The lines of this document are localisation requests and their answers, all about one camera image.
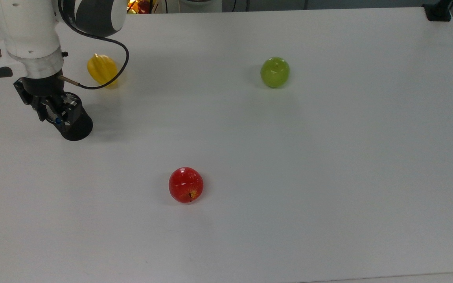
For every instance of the yellow toy starfruit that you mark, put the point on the yellow toy starfruit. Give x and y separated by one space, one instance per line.
100 68

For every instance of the green toy apple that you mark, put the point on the green toy apple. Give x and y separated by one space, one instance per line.
275 72

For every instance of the black clamp block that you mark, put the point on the black clamp block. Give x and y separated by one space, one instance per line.
439 13

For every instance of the red toy apple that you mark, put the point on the red toy apple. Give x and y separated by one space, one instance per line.
186 184

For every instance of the colourful toy fruit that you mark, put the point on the colourful toy fruit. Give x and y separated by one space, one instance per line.
143 6

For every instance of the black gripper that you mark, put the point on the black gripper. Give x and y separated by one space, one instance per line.
47 87

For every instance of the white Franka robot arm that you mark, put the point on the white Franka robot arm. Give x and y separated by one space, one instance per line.
26 27

